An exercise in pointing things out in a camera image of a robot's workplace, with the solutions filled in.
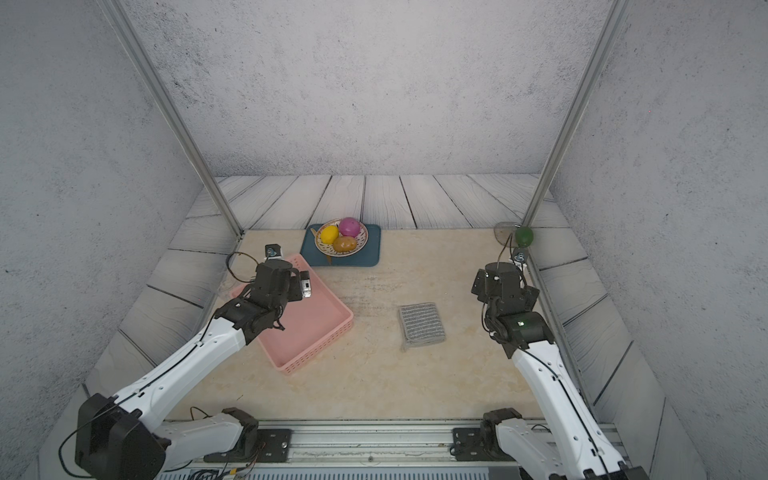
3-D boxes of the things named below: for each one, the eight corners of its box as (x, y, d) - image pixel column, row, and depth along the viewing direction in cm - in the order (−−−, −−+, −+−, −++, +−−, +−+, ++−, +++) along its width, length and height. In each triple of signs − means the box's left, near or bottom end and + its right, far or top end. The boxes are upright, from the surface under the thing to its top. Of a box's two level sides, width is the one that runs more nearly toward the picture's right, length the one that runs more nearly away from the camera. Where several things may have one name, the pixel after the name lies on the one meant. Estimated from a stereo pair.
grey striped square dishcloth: (401, 351, 91) (401, 347, 89) (392, 311, 100) (392, 307, 98) (446, 342, 93) (447, 339, 91) (434, 304, 102) (434, 300, 100)
